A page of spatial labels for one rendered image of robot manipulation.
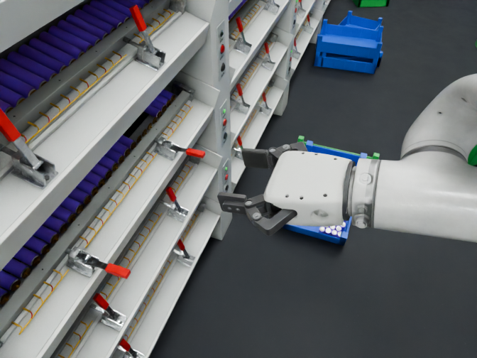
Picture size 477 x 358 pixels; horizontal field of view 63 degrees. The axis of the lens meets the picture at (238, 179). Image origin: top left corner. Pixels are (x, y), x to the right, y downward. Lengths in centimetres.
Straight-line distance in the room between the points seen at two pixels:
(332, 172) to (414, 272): 85
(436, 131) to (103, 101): 43
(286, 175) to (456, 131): 20
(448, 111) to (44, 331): 57
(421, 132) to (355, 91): 144
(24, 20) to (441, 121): 45
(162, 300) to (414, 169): 72
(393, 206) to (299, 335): 72
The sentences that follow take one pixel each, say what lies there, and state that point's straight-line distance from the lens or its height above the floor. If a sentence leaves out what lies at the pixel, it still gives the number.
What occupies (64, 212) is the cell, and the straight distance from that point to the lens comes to 66.
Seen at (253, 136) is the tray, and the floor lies 14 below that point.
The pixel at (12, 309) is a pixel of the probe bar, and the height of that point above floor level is 56.
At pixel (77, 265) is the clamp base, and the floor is 54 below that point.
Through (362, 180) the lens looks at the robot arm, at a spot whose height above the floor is 71.
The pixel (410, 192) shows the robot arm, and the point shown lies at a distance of 46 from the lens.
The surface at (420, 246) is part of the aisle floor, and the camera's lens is 138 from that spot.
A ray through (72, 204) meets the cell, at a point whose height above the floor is 57.
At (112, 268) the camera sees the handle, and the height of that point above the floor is 55.
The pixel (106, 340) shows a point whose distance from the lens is 80.
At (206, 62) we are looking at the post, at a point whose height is 63.
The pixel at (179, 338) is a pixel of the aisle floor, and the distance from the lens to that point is 113.
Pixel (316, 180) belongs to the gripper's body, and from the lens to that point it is 49.
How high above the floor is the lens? 104
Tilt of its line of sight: 46 degrees down
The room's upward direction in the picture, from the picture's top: straight up
